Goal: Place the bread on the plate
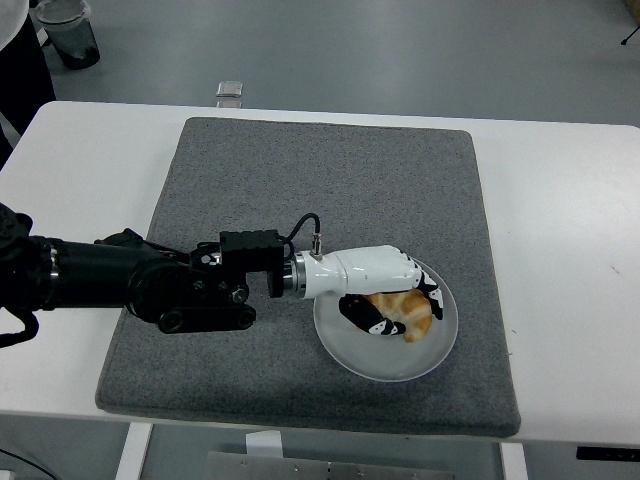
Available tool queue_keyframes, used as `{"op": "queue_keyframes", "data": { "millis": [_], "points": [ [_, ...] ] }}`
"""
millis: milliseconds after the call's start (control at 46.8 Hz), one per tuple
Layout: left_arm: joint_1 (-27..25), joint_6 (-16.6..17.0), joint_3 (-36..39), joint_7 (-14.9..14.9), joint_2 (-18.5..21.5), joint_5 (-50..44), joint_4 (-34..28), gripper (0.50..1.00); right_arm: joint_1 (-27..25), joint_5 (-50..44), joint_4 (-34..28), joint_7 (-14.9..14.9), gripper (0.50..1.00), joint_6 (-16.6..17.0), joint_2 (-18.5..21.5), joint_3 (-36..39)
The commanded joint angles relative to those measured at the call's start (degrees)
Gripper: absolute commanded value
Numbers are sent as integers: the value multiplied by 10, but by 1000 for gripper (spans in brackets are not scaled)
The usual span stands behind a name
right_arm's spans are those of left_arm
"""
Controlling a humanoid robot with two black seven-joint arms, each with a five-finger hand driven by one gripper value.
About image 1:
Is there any black floor cable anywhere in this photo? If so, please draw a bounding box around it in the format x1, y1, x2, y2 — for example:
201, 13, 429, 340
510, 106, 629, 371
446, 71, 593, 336
0, 447, 56, 480

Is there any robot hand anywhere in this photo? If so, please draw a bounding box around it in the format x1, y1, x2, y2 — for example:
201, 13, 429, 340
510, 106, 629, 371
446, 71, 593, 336
298, 243, 447, 338

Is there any person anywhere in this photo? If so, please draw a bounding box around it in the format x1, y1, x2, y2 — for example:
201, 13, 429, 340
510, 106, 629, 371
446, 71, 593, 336
0, 0, 57, 170

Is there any black table control panel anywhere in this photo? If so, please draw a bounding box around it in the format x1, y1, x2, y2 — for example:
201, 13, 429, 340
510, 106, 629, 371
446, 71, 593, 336
575, 445, 640, 462

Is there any white bracket under table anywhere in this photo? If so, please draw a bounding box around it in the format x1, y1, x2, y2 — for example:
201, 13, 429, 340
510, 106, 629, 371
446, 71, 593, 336
244, 429, 285, 459

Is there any croissant bread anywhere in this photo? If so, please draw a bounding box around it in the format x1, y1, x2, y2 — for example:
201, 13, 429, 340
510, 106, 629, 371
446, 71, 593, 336
364, 288, 434, 345

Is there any white table leg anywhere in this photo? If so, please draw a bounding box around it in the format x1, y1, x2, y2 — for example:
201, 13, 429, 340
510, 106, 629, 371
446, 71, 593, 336
499, 442, 529, 480
113, 422, 154, 480

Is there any grey square mat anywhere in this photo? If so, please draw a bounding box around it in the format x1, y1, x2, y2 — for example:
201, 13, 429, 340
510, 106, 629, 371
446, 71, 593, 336
94, 116, 522, 440

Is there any grey round plate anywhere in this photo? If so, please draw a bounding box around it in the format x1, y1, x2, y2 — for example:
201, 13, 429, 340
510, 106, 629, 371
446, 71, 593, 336
313, 257, 460, 384

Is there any grey metal plate with screws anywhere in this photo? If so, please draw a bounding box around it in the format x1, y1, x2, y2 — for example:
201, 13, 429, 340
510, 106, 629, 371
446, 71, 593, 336
204, 450, 454, 480

